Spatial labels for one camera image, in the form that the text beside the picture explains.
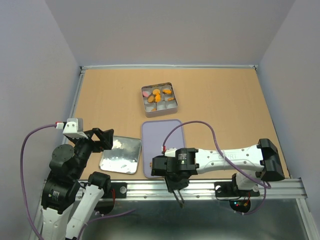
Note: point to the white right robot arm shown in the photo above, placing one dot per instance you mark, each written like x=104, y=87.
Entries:
x=256, y=166

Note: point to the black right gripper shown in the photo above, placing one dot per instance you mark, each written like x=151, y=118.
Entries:
x=172, y=184

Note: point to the silver tin lid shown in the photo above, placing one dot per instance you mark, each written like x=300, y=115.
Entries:
x=123, y=157

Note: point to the metal tongs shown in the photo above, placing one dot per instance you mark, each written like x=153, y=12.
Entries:
x=179, y=198

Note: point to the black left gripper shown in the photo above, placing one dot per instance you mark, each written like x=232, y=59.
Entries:
x=106, y=140

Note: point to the round dotted biscuit left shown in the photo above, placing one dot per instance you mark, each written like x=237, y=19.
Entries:
x=151, y=99

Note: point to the square cookie tin with cups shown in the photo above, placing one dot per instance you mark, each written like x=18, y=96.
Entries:
x=163, y=107

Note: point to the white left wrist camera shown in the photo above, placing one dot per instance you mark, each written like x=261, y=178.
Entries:
x=73, y=125

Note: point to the circuit board with leds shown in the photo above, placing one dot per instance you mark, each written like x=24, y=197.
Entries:
x=240, y=206

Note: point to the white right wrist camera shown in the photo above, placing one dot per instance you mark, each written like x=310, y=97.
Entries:
x=170, y=152

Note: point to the aluminium mounting rail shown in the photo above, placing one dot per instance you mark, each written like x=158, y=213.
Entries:
x=149, y=212

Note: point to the brown scalloped cookie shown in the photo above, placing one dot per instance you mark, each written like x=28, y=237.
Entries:
x=156, y=92

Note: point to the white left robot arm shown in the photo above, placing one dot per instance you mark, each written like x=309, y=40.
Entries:
x=67, y=205

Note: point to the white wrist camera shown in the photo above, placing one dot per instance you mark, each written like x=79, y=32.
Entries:
x=73, y=125
x=170, y=152

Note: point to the lavender plastic tray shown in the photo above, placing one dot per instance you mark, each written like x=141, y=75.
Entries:
x=153, y=134

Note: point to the pink round cookie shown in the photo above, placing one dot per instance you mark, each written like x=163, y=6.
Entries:
x=145, y=94

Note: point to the orange fish cookie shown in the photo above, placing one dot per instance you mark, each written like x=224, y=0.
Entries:
x=167, y=91
x=158, y=98

